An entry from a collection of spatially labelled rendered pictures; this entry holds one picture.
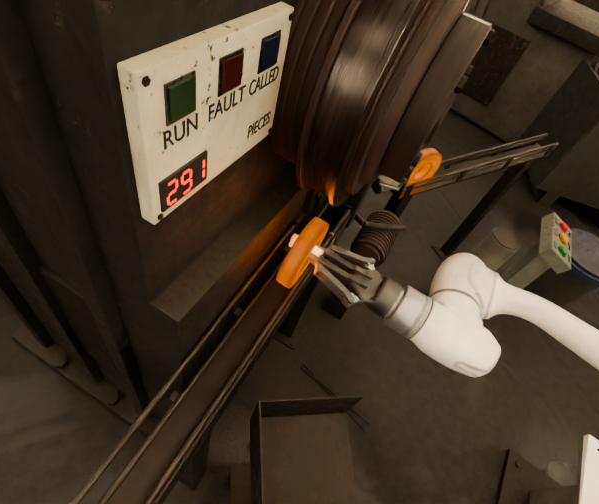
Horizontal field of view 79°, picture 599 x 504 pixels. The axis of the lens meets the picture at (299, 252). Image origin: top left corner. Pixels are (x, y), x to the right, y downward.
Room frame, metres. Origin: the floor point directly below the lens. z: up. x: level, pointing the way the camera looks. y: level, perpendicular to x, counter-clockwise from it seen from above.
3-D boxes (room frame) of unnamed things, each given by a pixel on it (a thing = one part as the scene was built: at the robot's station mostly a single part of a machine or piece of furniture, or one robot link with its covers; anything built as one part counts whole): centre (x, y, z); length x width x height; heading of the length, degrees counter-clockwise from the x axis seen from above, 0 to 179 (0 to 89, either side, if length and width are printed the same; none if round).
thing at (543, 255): (1.17, -0.91, 0.31); 0.24 x 0.16 x 0.62; 166
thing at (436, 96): (0.66, -0.14, 1.11); 0.28 x 0.06 x 0.28; 166
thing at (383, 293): (0.45, -0.16, 0.84); 0.09 x 0.08 x 0.07; 76
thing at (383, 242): (0.97, -0.25, 0.27); 0.22 x 0.13 x 0.53; 166
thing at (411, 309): (0.43, -0.23, 0.83); 0.09 x 0.06 x 0.09; 166
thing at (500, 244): (1.17, -0.75, 0.26); 0.12 x 0.12 x 0.52
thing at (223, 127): (0.38, 0.15, 1.15); 0.26 x 0.02 x 0.18; 166
